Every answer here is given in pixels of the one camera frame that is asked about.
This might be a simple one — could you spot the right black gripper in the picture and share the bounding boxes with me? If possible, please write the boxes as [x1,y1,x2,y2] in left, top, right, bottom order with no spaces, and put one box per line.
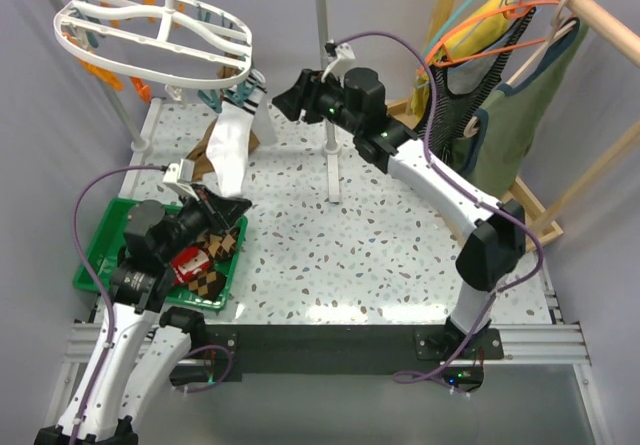
[270,69,361,136]

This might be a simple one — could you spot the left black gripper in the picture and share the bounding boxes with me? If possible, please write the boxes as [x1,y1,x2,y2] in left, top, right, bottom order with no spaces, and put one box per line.
[159,182,252,261]

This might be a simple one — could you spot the brown argyle sock back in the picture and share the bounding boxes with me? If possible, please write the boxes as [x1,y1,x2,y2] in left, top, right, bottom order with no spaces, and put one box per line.
[195,228,240,262]

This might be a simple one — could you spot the brown argyle sock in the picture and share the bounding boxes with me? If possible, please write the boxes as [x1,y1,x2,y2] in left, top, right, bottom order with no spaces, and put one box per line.
[186,270,227,302]
[195,228,240,262]

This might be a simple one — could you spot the white striped sock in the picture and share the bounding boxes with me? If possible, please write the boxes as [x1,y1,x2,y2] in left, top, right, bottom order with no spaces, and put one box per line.
[249,69,279,149]
[205,90,256,198]

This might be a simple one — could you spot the red christmas sock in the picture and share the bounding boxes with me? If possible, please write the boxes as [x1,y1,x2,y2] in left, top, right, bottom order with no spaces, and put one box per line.
[171,246,211,285]

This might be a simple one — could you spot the brown argyle sock front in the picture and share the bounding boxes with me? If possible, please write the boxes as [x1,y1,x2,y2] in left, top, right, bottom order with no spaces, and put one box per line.
[186,270,227,302]

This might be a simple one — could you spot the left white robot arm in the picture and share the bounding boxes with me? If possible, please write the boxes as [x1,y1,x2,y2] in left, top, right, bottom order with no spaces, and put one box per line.
[35,184,252,444]

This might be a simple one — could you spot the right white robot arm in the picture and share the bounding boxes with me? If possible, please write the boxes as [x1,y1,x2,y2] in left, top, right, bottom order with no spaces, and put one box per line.
[272,67,525,358]

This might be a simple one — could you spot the white round clip hanger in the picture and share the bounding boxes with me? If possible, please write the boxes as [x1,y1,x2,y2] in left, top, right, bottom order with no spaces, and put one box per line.
[53,0,266,112]

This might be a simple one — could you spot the orange clothes hanger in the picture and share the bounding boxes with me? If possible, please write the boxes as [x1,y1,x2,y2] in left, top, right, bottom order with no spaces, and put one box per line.
[422,0,558,63]

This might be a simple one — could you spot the wooden clothes hanger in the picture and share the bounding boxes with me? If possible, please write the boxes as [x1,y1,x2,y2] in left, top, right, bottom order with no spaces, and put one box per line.
[460,11,587,147]

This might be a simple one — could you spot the tan plain sock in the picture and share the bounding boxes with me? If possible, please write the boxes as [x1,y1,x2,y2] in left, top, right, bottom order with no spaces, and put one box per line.
[185,64,261,181]

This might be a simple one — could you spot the white metal drying rack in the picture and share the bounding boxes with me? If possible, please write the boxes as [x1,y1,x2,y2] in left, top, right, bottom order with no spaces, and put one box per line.
[35,0,342,205]

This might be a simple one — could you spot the green plastic tray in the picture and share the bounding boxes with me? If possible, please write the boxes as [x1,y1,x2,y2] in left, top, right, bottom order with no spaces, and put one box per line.
[86,198,248,311]

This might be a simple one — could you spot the black striped tank top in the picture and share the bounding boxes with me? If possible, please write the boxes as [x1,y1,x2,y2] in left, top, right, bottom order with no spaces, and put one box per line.
[415,6,537,166]

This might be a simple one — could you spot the green tank top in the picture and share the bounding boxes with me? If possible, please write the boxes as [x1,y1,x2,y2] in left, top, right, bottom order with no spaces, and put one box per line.
[449,17,588,198]

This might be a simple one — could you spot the yellow shirt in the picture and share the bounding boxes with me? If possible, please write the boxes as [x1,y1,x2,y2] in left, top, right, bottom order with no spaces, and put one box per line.
[410,0,517,117]

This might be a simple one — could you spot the wooden clothes rack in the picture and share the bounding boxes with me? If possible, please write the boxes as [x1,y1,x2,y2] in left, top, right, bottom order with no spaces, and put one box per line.
[375,0,640,275]

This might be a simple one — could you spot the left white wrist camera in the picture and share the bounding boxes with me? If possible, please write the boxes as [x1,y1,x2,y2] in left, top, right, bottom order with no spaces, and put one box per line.
[162,159,195,199]

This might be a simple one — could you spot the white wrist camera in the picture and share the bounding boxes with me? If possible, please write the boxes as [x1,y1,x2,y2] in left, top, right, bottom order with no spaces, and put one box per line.
[321,40,355,82]
[162,159,195,199]

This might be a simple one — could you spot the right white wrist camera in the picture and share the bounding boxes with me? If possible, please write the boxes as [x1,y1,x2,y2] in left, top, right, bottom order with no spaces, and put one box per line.
[321,40,355,82]

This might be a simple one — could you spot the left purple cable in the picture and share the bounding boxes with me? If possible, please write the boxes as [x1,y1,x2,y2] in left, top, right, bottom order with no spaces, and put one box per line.
[69,163,169,444]

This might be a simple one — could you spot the purple cable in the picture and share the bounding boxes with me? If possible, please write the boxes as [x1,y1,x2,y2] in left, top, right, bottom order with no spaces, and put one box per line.
[69,163,169,444]
[332,30,545,391]

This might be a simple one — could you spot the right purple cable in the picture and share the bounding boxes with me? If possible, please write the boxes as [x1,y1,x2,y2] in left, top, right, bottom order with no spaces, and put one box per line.
[332,30,545,391]

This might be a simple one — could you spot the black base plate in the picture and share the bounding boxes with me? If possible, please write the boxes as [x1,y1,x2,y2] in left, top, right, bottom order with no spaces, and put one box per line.
[170,323,504,386]

